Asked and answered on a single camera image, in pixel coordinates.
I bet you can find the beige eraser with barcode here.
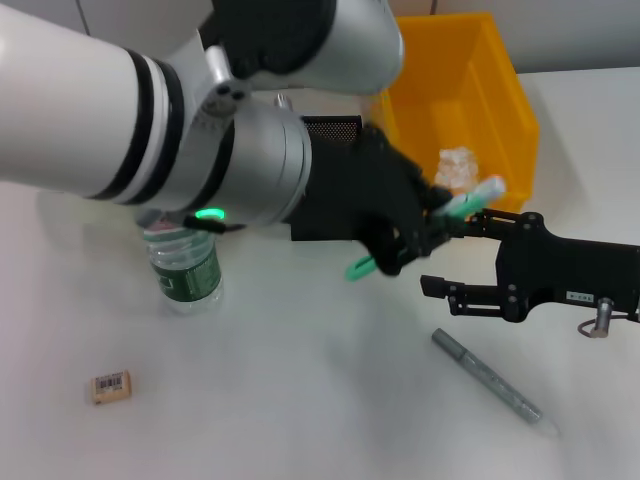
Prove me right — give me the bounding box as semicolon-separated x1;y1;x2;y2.
89;368;135;406

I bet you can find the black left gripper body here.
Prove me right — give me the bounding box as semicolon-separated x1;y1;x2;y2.
289;127;432;276

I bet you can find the white paper ball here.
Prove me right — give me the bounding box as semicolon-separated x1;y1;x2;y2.
438;147;481;190

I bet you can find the mint green utility knife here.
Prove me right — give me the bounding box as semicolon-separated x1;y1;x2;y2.
344;174;507;282

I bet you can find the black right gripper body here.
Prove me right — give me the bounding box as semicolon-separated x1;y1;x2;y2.
494;210;640;324

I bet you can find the clear green-label water bottle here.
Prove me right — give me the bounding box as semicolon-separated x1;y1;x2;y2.
142;219;225;315

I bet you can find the yellow plastic bin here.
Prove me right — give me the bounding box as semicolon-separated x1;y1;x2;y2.
367;12;542;221

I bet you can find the silver grey pen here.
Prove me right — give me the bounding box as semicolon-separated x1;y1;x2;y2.
432;327;564;440

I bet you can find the black mesh pen holder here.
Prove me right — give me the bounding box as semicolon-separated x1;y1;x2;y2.
288;114;365;242

